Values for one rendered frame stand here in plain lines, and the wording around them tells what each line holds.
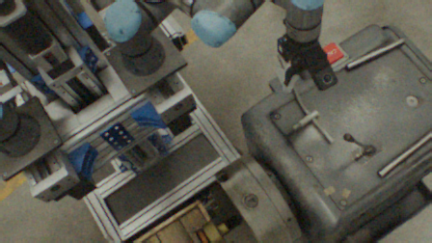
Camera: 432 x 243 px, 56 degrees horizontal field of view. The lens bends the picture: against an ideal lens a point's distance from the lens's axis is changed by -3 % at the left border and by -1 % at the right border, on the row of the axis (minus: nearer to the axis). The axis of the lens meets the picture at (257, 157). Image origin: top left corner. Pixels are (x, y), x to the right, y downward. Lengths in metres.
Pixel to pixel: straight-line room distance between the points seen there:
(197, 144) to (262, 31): 1.00
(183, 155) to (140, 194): 0.32
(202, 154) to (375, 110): 1.30
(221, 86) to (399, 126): 1.69
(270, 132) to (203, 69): 1.67
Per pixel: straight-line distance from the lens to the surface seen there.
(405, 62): 1.35
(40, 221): 2.81
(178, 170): 2.32
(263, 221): 1.16
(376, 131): 1.22
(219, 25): 0.78
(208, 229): 1.27
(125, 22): 1.32
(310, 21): 0.84
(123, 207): 2.36
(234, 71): 2.78
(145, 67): 1.44
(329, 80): 0.92
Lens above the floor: 2.35
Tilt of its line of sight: 70 degrees down
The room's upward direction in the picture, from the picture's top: 11 degrees counter-clockwise
